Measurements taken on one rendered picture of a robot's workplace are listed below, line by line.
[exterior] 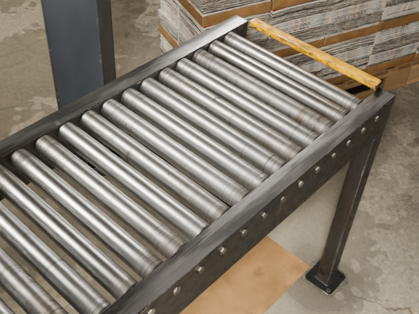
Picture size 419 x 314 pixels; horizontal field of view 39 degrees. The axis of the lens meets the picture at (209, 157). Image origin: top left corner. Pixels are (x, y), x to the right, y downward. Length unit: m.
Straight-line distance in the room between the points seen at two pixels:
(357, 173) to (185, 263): 0.75
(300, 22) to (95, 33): 0.81
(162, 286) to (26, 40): 2.31
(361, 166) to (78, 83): 1.05
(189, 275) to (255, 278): 0.99
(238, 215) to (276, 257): 0.97
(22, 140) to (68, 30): 0.75
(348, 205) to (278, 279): 0.44
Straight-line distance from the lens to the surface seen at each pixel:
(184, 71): 1.61
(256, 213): 1.23
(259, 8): 2.24
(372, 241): 2.31
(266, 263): 2.15
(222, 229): 1.19
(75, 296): 1.12
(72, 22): 2.06
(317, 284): 2.13
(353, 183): 1.77
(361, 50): 2.72
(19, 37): 3.29
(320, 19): 2.45
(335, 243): 1.97
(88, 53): 2.11
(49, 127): 1.43
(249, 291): 2.08
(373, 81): 1.61
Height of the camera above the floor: 1.72
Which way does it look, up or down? 44 degrees down
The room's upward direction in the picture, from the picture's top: 4 degrees clockwise
